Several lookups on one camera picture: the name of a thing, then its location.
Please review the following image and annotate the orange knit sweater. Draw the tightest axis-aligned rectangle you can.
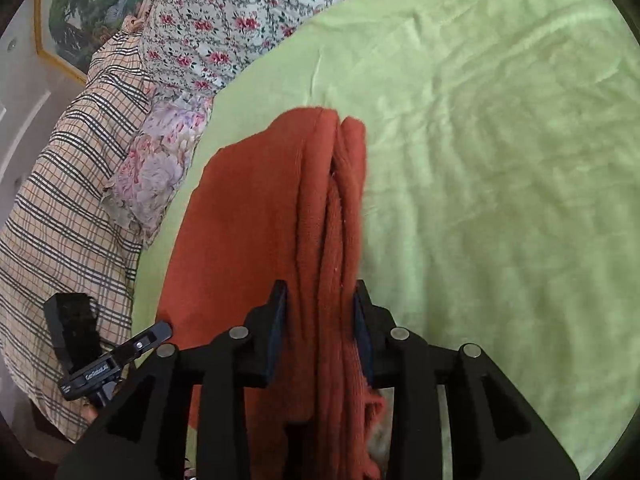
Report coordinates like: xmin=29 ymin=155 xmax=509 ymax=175
xmin=157 ymin=107 xmax=385 ymax=479

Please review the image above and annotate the plaid checked pillow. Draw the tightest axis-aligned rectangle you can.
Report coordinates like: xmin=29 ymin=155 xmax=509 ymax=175
xmin=1 ymin=24 xmax=152 ymax=441

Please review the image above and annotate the pastel floral ruffled pillow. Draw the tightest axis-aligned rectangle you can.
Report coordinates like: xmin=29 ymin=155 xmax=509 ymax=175
xmin=101 ymin=93 xmax=214 ymax=248

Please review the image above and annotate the gold framed landscape painting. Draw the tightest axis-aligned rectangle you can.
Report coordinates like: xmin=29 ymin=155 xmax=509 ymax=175
xmin=34 ymin=0 xmax=145 ymax=81

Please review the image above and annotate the rose floral quilt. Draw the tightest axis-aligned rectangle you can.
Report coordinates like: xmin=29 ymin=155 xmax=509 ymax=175
xmin=141 ymin=0 xmax=344 ymax=98

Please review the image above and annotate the light green bed sheet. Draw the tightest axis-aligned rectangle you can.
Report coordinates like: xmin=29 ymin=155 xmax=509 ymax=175
xmin=132 ymin=0 xmax=639 ymax=477

